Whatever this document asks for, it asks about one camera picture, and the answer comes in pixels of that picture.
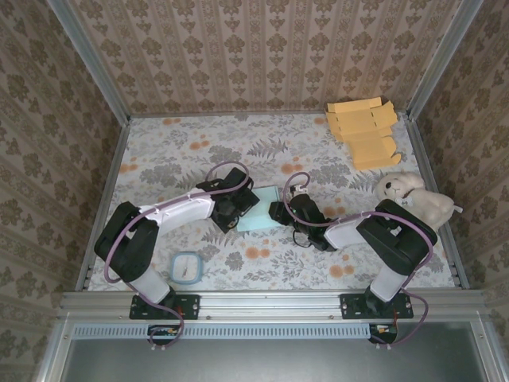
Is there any teal paper box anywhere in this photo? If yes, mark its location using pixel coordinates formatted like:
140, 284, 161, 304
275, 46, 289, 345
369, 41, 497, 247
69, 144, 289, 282
237, 185, 282, 233

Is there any cream plush dog toy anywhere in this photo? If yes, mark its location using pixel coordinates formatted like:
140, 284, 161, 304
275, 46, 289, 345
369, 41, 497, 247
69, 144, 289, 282
375, 171, 465, 232

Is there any slotted grey cable duct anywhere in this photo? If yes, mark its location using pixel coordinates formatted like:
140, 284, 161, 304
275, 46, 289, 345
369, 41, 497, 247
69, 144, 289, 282
73, 322, 370, 341

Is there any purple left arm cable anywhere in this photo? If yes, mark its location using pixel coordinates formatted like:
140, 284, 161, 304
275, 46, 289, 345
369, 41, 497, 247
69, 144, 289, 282
103, 160, 252, 352

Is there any aluminium frame post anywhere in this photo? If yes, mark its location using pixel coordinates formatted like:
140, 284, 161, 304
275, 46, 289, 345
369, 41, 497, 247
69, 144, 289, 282
405, 0, 487, 120
46, 0, 132, 125

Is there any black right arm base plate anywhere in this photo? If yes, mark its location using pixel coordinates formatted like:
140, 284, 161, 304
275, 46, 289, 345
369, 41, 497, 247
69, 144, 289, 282
340, 293, 414, 321

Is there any aluminium side rail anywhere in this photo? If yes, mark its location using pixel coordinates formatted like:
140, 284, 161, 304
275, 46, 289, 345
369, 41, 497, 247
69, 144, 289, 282
403, 113, 471, 290
75, 117, 132, 291

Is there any grey metal sheet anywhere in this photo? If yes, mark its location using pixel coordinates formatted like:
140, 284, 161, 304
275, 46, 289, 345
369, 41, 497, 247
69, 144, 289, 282
60, 322, 491, 382

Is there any square container blue rim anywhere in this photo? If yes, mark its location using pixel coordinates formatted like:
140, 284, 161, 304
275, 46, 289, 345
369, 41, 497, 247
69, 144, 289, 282
169, 251, 204, 287

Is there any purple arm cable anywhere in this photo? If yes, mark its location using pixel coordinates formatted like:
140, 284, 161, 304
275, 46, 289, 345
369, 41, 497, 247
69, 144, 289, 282
281, 172, 434, 352
103, 160, 252, 352

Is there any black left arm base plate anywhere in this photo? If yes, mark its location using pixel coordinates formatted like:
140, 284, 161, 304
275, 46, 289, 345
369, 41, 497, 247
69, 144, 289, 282
129, 293, 200, 321

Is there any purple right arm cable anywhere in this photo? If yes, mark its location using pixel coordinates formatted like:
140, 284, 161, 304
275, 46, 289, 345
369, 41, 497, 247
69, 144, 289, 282
281, 172, 434, 352

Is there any orange paper box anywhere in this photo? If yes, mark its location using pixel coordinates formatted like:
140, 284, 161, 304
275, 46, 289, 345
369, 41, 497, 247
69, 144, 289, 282
324, 96, 402, 171

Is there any small black electronics board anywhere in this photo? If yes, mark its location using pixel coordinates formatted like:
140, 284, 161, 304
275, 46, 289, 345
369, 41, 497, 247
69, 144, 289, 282
368, 322, 398, 345
147, 324, 185, 346

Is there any aluminium mounting rail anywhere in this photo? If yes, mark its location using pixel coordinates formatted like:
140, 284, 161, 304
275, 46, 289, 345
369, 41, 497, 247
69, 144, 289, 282
59, 289, 491, 324

